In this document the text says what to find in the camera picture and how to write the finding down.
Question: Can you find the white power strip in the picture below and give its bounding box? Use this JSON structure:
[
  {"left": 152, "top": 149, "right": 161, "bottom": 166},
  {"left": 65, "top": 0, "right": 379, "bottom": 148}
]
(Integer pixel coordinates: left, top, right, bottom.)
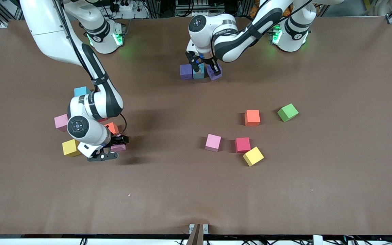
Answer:
[{"left": 109, "top": 0, "right": 138, "bottom": 12}]

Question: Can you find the black cable bundle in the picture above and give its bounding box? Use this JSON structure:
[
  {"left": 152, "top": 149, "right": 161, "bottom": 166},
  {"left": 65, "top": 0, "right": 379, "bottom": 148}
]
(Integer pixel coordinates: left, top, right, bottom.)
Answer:
[{"left": 339, "top": 229, "right": 392, "bottom": 245}]

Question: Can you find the small metal bracket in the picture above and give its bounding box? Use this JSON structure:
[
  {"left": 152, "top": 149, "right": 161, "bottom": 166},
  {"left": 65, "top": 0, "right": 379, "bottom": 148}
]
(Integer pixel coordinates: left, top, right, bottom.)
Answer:
[{"left": 189, "top": 224, "right": 209, "bottom": 234}]

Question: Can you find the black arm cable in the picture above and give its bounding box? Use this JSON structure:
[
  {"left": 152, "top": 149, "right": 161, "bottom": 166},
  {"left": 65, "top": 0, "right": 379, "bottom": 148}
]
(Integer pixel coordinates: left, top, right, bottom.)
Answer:
[
  {"left": 211, "top": 0, "right": 315, "bottom": 56},
  {"left": 53, "top": 0, "right": 128, "bottom": 136}
]

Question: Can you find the purple foam cube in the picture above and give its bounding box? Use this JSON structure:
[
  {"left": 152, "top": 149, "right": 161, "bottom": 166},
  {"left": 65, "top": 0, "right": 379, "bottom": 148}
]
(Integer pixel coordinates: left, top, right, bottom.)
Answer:
[
  {"left": 180, "top": 64, "right": 194, "bottom": 81},
  {"left": 206, "top": 63, "right": 223, "bottom": 81}
]

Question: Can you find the yellow foam cube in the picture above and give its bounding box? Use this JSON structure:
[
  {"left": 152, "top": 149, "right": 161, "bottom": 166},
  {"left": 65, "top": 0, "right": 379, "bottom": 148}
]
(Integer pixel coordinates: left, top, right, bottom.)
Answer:
[
  {"left": 62, "top": 139, "right": 81, "bottom": 158},
  {"left": 243, "top": 147, "right": 264, "bottom": 167}
]

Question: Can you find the brown wooden strip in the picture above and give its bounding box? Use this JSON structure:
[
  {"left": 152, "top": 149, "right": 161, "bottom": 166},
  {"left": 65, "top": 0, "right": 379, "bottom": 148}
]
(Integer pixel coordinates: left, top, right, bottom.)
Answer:
[{"left": 186, "top": 224, "right": 205, "bottom": 245}]

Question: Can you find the aluminium frame post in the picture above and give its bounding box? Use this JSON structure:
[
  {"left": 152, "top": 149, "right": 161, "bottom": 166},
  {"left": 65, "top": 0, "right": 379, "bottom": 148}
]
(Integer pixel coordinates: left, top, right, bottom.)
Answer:
[
  {"left": 147, "top": 0, "right": 161, "bottom": 18},
  {"left": 239, "top": 0, "right": 252, "bottom": 17}
]

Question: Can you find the green foam cube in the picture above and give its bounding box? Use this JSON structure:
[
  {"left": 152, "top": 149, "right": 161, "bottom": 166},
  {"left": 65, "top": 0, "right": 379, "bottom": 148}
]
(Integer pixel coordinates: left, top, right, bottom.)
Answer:
[{"left": 277, "top": 103, "right": 299, "bottom": 123}]

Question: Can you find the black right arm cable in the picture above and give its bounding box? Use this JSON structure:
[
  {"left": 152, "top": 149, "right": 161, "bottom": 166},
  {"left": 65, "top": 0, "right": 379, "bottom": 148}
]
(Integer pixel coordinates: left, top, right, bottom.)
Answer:
[{"left": 53, "top": 0, "right": 128, "bottom": 136}]

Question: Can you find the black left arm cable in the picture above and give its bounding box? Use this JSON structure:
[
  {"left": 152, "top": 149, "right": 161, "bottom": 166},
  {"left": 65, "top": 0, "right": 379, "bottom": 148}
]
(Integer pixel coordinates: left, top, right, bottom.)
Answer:
[{"left": 211, "top": 0, "right": 315, "bottom": 56}]

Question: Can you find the orange foam cube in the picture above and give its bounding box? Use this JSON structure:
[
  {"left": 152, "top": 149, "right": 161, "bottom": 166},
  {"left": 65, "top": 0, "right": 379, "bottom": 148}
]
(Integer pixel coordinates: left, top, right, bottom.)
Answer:
[
  {"left": 105, "top": 121, "right": 119, "bottom": 136},
  {"left": 244, "top": 110, "right": 261, "bottom": 127}
]

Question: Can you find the cyan foam cube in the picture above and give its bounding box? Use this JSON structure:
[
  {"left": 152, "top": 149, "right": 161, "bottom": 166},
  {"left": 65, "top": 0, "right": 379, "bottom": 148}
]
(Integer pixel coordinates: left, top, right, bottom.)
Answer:
[
  {"left": 193, "top": 65, "right": 206, "bottom": 80},
  {"left": 74, "top": 86, "right": 91, "bottom": 98}
]

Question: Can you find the orange yellow objects bag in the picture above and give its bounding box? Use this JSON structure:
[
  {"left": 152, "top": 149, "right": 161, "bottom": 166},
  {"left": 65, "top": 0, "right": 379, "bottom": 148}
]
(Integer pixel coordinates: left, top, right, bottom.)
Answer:
[{"left": 249, "top": 0, "right": 263, "bottom": 18}]

